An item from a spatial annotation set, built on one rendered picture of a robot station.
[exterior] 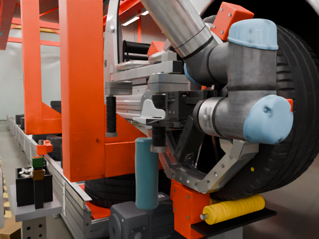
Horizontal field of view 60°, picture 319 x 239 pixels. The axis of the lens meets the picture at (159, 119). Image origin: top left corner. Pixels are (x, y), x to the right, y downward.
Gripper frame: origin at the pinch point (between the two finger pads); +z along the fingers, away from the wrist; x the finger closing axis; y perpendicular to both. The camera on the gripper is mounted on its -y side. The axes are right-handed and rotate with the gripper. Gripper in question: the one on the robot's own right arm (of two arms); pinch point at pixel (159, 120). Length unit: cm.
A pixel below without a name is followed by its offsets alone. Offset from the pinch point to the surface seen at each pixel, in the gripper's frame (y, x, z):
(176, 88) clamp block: 8.1, -3.7, -2.3
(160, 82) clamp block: 9.5, 1.1, -2.4
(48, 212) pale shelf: -40, 19, 54
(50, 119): -16, -14, 253
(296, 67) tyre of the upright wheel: 14.6, -37.1, -13.3
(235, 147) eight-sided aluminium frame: -7.7, -20.2, -7.0
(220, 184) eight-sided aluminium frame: -21.8, -24.7, 3.5
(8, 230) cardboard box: -65, 32, 105
